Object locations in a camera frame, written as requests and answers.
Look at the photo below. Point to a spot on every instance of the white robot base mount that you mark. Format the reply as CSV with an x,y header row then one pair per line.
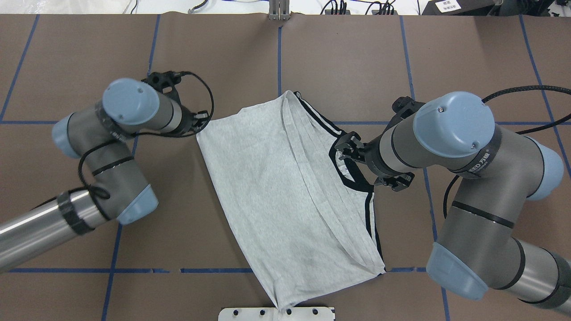
x,y
319,313

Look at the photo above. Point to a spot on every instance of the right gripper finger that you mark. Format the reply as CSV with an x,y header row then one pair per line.
x,y
349,143
355,158

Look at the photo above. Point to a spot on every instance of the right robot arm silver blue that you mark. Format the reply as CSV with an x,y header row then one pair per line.
x,y
499,171

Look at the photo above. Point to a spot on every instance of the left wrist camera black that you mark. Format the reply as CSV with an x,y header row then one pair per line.
x,y
165,83

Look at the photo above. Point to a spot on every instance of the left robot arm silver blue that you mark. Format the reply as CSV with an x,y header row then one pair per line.
x,y
112,185

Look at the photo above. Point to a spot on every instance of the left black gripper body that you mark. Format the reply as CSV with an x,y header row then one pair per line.
x,y
188,124

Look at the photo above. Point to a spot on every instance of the grey t-shirt with cartoon print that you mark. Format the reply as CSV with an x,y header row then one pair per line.
x,y
303,218

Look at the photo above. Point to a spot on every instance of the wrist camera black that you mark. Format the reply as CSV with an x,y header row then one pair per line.
x,y
165,83
403,108

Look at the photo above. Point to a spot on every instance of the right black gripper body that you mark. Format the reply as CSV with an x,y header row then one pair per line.
x,y
371,157

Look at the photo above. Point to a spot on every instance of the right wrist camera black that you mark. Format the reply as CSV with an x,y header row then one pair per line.
x,y
403,108

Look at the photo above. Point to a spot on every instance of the aluminium frame post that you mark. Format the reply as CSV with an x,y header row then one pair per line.
x,y
279,10

